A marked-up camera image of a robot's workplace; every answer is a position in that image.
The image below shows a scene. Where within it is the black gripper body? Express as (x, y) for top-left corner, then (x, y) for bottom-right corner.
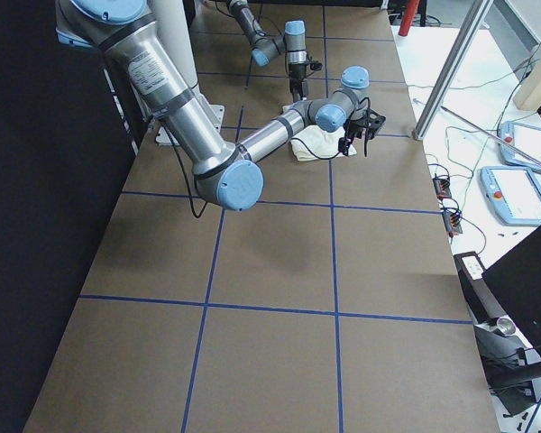
(344, 119), (365, 140)
(288, 62), (307, 82)

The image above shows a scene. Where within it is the cream long-sleeve printed shirt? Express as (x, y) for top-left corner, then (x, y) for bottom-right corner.
(289, 124), (344, 161)

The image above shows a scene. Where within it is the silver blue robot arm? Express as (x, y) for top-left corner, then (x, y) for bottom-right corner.
(55, 1), (369, 211)
(226, 0), (311, 102)

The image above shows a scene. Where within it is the orange black connector block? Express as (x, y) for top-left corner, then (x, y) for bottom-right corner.
(432, 176), (452, 200)

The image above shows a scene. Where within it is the red cylinder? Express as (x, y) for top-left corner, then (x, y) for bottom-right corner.
(398, 0), (420, 37)

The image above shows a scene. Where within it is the near blue teach pendant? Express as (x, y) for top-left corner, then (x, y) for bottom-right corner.
(480, 166), (541, 226)

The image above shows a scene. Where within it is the blue teach pendant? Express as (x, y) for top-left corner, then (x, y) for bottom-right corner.
(498, 122), (541, 173)
(480, 166), (541, 226)

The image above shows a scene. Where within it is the far blue teach pendant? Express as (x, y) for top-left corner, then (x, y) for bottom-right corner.
(498, 122), (541, 173)

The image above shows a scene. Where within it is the metal reacher grabber stick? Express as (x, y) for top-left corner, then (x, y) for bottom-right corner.
(440, 105), (541, 169)

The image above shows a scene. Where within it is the black box with label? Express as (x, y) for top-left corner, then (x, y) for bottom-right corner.
(454, 252), (517, 336)

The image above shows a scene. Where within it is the black monitor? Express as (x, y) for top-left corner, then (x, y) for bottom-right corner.
(482, 225), (541, 356)

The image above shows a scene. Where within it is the aluminium frame post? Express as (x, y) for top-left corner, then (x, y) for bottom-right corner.
(412, 0), (493, 141)

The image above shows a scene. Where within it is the white post with base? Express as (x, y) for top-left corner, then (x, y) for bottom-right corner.
(147, 0), (225, 131)

